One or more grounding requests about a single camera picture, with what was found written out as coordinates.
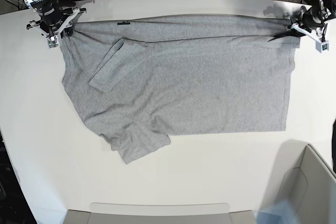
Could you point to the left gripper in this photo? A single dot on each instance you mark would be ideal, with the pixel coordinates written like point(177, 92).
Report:
point(311, 23)

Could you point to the grey T-shirt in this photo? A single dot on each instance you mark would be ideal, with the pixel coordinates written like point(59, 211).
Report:
point(137, 83)

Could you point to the blue cloth bottom corner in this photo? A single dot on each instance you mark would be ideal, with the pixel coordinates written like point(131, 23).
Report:
point(279, 213)

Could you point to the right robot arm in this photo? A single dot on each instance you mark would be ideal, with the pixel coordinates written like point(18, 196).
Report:
point(47, 5)

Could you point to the grey bin bottom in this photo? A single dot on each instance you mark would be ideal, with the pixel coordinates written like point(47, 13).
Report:
point(118, 213)

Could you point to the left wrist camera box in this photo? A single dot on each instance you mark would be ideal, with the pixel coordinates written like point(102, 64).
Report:
point(322, 46)

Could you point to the white bin right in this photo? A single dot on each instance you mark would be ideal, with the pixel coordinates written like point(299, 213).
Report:
point(307, 192)

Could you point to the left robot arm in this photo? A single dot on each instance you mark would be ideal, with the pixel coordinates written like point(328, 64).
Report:
point(322, 5)

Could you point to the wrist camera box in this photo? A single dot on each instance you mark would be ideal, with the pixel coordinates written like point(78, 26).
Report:
point(53, 41)
point(322, 46)

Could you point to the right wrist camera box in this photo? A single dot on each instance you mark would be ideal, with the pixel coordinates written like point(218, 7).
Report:
point(53, 41)

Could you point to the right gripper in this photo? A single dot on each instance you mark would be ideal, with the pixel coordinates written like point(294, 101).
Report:
point(57, 21)

